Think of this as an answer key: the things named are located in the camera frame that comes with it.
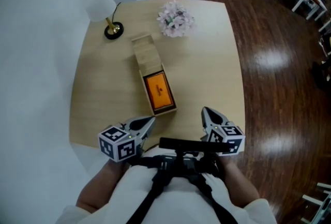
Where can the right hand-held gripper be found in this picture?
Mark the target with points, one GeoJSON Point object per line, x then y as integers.
{"type": "Point", "coordinates": [232, 137]}

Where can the person's left forearm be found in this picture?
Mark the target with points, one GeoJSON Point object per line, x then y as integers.
{"type": "Point", "coordinates": [99, 186]}

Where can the black chest harness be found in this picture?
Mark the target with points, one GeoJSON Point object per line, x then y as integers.
{"type": "Point", "coordinates": [181, 166]}

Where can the wooden container box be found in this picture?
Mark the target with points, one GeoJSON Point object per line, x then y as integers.
{"type": "Point", "coordinates": [158, 112]}

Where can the white metal frame chair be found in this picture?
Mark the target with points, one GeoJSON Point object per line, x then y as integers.
{"type": "Point", "coordinates": [319, 202]}

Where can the orange tissue pack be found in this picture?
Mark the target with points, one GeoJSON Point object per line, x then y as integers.
{"type": "Point", "coordinates": [159, 91]}

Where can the person's right forearm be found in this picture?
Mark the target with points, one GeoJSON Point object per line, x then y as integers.
{"type": "Point", "coordinates": [239, 181]}

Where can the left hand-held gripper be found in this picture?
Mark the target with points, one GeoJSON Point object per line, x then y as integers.
{"type": "Point", "coordinates": [117, 144]}

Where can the wooden sliding lid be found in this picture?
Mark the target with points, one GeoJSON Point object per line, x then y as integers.
{"type": "Point", "coordinates": [146, 52]}

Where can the person's white shirt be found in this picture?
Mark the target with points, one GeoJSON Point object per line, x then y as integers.
{"type": "Point", "coordinates": [178, 205]}

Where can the black chest-mounted bar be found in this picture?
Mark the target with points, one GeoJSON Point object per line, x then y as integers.
{"type": "Point", "coordinates": [191, 145]}

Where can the white shade brass table lamp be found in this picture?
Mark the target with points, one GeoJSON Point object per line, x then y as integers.
{"type": "Point", "coordinates": [99, 1]}

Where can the pink flower bouquet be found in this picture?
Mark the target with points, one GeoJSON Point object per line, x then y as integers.
{"type": "Point", "coordinates": [175, 20]}

